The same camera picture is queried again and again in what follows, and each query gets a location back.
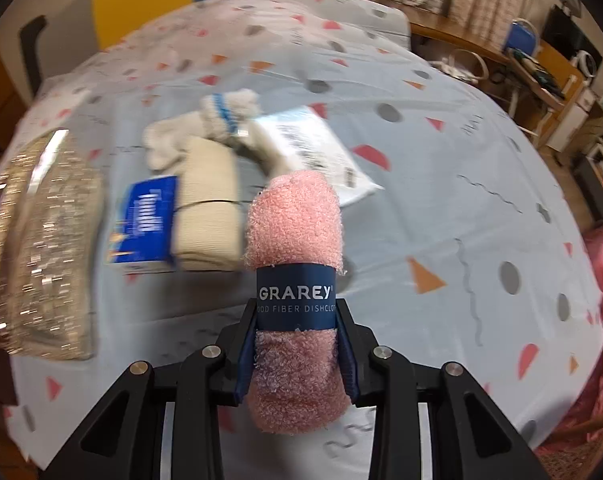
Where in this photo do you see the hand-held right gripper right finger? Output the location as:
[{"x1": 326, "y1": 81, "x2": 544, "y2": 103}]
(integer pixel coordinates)
[{"x1": 334, "y1": 305, "x2": 547, "y2": 480}]

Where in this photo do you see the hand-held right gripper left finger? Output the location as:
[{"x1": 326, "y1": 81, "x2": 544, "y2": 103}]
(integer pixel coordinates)
[{"x1": 44, "y1": 305, "x2": 257, "y2": 480}]

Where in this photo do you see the pink fuzzy dishcloth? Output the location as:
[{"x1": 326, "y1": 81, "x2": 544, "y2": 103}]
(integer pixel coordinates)
[{"x1": 242, "y1": 170, "x2": 355, "y2": 433}]

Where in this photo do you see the beige ribbed cloth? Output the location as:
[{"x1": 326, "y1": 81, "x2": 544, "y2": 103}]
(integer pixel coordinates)
[{"x1": 174, "y1": 136, "x2": 242, "y2": 271}]

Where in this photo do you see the blue pocket tissue pack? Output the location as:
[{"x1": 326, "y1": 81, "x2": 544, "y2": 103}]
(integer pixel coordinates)
[{"x1": 106, "y1": 175, "x2": 180, "y2": 276}]

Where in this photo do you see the white plastic packet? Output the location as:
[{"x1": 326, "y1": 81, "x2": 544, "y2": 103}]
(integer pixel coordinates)
[{"x1": 254, "y1": 105, "x2": 386, "y2": 207}]

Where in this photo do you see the white knitted mittens pair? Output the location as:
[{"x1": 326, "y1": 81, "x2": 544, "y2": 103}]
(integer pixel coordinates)
[{"x1": 142, "y1": 88, "x2": 295, "y2": 183}]

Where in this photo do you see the patterned white bed sheet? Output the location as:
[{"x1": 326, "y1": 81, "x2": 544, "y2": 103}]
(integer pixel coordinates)
[{"x1": 4, "y1": 0, "x2": 603, "y2": 480}]

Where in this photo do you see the ornate gold tissue box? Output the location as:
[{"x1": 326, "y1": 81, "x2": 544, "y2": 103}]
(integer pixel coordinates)
[{"x1": 0, "y1": 127, "x2": 105, "y2": 361}]

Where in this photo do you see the wooden cabinet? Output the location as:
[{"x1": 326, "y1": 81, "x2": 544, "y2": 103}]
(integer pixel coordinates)
[{"x1": 536, "y1": 42, "x2": 603, "y2": 153}]

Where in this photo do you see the wooden wardrobe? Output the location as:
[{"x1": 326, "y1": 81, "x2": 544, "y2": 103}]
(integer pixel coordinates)
[{"x1": 0, "y1": 35, "x2": 27, "y2": 161}]

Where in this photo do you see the wooden desk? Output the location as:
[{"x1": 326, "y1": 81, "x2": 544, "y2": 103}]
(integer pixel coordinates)
[{"x1": 406, "y1": 7, "x2": 512, "y2": 68}]

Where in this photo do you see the blue folding chair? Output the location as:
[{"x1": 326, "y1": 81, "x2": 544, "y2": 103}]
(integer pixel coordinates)
[{"x1": 504, "y1": 17, "x2": 542, "y2": 56}]

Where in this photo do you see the grey yellow blue headboard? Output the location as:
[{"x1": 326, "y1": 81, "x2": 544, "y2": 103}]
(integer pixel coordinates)
[{"x1": 92, "y1": 0, "x2": 312, "y2": 53}]

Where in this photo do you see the white round fan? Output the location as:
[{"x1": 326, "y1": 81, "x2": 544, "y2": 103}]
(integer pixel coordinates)
[{"x1": 576, "y1": 47, "x2": 602, "y2": 78}]

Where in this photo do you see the black monitor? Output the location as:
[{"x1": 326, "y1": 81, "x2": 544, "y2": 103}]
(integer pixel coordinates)
[{"x1": 541, "y1": 5, "x2": 589, "y2": 61}]

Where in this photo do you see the white power cable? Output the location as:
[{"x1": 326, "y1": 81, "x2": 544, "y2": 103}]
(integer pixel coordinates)
[{"x1": 431, "y1": 50, "x2": 487, "y2": 83}]

